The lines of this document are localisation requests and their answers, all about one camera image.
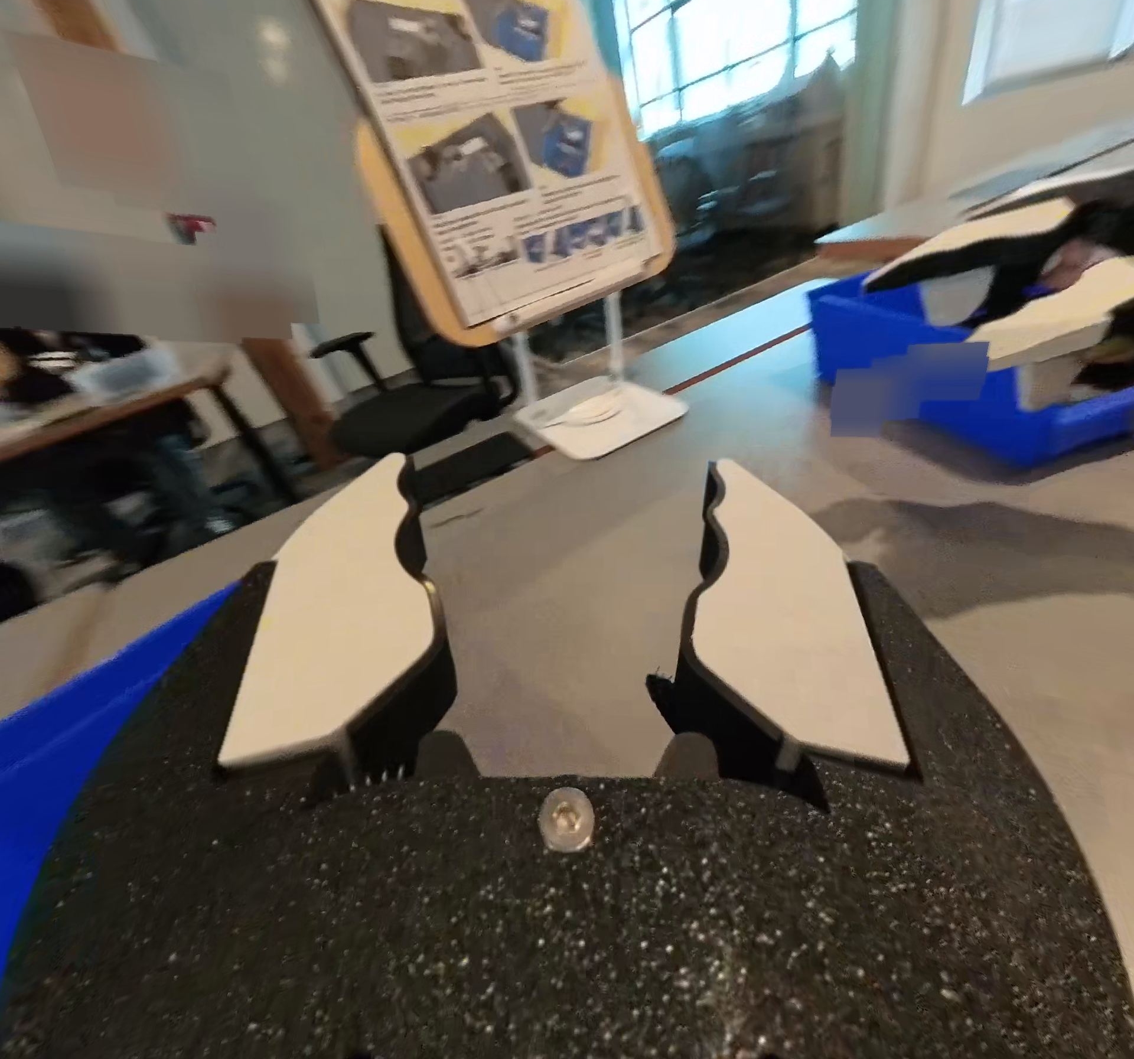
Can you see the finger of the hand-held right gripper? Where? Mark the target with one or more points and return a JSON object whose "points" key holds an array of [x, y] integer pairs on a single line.
{"points": [[1054, 315], [974, 235]]}

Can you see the white sign stand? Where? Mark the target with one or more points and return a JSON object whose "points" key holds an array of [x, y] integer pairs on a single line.
{"points": [[620, 426]]}

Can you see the wooden sign board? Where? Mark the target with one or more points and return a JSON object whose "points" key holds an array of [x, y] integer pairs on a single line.
{"points": [[381, 208]]}

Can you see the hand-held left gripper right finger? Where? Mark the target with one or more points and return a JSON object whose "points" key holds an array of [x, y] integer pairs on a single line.
{"points": [[788, 634]]}

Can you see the red wall alarm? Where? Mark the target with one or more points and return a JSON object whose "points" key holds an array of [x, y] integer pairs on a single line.
{"points": [[190, 226]]}

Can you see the printed instruction sheet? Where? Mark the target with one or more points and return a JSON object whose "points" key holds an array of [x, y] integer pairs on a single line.
{"points": [[496, 146]]}

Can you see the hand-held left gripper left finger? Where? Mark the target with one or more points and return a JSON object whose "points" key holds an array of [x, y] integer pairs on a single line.
{"points": [[337, 625]]}

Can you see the wooden office desk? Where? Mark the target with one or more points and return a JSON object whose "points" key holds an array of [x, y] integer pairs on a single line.
{"points": [[177, 390]]}

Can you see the black office chair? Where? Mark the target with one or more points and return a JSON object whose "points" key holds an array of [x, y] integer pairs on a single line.
{"points": [[425, 421]]}

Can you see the blue plastic bin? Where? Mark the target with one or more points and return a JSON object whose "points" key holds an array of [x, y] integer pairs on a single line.
{"points": [[1063, 434], [53, 740]]}

